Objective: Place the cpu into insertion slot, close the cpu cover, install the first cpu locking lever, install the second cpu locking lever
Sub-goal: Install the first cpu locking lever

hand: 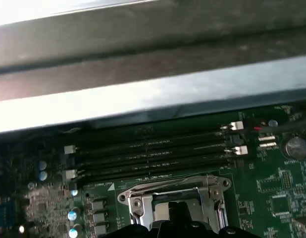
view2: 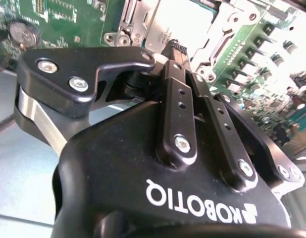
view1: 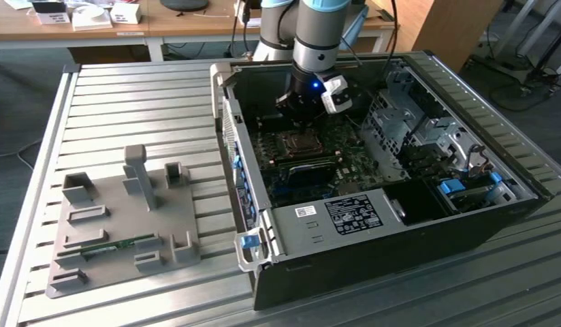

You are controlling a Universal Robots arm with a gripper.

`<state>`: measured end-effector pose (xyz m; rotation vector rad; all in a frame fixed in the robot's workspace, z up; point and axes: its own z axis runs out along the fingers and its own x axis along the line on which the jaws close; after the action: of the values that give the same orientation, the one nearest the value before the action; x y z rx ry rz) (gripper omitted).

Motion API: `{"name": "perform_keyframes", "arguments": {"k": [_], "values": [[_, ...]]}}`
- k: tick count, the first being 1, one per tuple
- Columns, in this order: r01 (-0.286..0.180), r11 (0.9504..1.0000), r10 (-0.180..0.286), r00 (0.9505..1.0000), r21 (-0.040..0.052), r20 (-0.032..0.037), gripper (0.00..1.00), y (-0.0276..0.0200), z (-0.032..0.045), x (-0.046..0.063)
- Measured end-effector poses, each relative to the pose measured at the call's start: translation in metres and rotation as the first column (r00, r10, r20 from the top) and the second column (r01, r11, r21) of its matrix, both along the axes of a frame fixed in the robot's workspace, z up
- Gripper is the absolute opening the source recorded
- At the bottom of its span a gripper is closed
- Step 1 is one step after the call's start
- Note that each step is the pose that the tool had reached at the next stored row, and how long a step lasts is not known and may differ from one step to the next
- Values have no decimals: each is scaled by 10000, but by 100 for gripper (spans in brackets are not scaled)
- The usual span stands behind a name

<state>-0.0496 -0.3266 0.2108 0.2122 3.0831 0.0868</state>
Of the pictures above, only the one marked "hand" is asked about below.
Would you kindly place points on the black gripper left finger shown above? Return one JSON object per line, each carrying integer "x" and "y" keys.
{"x": 143, "y": 231}

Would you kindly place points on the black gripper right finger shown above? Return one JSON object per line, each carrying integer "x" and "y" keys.
{"x": 207, "y": 231}

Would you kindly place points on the CPU socket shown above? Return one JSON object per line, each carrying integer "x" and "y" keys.
{"x": 122, "y": 197}

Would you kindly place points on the black RAM slot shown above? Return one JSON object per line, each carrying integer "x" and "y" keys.
{"x": 155, "y": 136}
{"x": 155, "y": 146}
{"x": 155, "y": 157}
{"x": 155, "y": 168}

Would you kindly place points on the green motherboard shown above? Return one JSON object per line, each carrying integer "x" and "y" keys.
{"x": 262, "y": 193}

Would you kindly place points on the teal top capacitor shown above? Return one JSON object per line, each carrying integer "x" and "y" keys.
{"x": 73, "y": 233}
{"x": 72, "y": 215}

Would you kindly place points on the small pale capacitor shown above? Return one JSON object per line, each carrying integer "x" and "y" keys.
{"x": 74, "y": 192}

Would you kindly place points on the blue top capacitor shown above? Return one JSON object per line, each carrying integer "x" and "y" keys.
{"x": 43, "y": 175}
{"x": 42, "y": 164}

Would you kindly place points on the silver coin battery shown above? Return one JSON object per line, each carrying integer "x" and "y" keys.
{"x": 296, "y": 148}

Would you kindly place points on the blue port connector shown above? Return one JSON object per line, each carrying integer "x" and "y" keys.
{"x": 2, "y": 214}

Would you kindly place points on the black open PC case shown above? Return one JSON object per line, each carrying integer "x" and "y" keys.
{"x": 143, "y": 49}

